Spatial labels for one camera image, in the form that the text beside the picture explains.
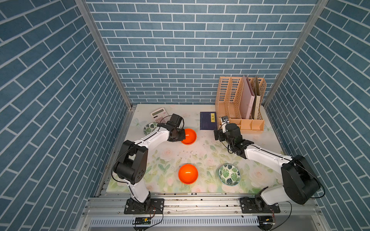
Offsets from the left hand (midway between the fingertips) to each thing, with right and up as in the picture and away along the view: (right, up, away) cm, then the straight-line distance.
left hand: (186, 137), depth 92 cm
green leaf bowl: (+26, -21, -9) cm, 34 cm away
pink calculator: (-21, +14, +19) cm, 32 cm away
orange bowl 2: (+1, -20, -10) cm, 23 cm away
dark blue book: (+16, +10, +17) cm, 26 cm away
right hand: (+23, +6, -3) cm, 24 cm away
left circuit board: (-21, -40, -20) cm, 49 cm away
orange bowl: (+2, 0, 0) cm, 2 cm away
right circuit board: (+40, -39, -22) cm, 60 cm away
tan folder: (+45, +23, -2) cm, 51 cm away
